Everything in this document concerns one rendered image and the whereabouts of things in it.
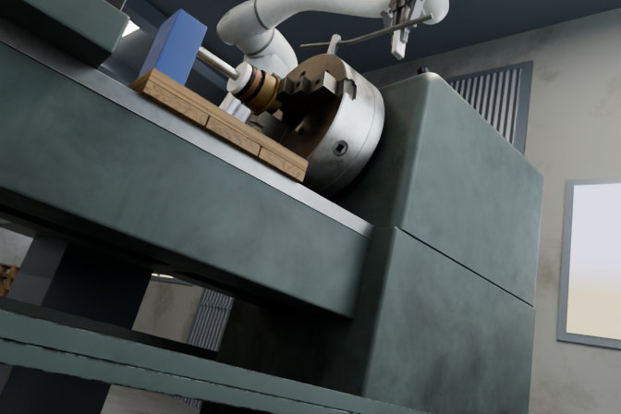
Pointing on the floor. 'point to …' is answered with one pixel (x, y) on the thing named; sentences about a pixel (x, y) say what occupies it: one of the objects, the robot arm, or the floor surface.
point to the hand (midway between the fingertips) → (398, 43)
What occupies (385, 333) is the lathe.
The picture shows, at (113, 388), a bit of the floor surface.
